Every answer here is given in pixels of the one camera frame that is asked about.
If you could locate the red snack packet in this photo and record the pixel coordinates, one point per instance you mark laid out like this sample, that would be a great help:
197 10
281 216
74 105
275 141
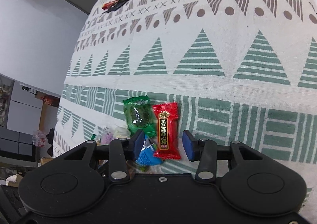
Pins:
167 131

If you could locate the blue snack packet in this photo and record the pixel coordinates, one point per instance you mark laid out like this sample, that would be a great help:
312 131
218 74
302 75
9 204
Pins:
146 157

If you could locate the patterned white green bedspread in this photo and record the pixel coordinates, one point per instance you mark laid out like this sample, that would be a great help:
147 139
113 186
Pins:
239 70

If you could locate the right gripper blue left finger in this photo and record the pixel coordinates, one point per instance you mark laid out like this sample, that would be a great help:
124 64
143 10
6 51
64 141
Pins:
121 151

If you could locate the purple pastry packet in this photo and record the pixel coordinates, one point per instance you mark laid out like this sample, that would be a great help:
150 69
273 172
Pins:
106 136

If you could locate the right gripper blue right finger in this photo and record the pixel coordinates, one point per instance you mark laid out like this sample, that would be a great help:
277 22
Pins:
204 151

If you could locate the dark green snack packet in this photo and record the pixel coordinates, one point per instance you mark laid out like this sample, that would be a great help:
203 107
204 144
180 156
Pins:
138 115

